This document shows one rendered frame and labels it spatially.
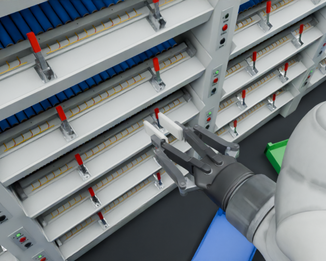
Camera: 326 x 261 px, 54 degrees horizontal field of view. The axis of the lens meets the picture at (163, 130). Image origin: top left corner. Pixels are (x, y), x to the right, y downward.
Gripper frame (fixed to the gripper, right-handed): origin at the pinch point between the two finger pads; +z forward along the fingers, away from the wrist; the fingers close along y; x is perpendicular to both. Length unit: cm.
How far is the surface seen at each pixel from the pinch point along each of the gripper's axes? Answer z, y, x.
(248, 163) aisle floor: 28, 62, -82
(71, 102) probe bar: 26.1, -8.5, -2.4
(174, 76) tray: 22.5, 19.9, -7.8
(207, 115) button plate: 25, 34, -32
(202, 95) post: 23.0, 30.0, -20.1
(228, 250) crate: 4, 24, -87
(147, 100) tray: 20.6, 9.0, -9.0
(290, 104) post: 34, 100, -70
